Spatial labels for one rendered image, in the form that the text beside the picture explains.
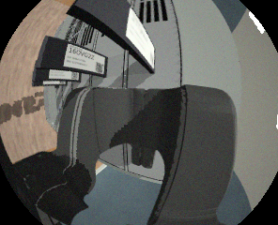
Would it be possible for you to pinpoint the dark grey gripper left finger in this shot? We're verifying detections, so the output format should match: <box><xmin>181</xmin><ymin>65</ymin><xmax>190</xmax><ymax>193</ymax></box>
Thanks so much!
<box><xmin>13</xmin><ymin>86</ymin><xmax>146</xmax><ymax>225</ymax></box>

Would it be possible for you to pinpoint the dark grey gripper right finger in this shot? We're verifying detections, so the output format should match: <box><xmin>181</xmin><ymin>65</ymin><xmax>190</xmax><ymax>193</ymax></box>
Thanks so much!
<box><xmin>142</xmin><ymin>84</ymin><xmax>238</xmax><ymax>225</ymax></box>

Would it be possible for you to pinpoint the white server rack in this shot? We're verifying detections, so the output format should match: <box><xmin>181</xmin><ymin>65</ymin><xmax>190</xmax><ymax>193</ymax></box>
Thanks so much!
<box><xmin>32</xmin><ymin>0</ymin><xmax>241</xmax><ymax>184</ymax></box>

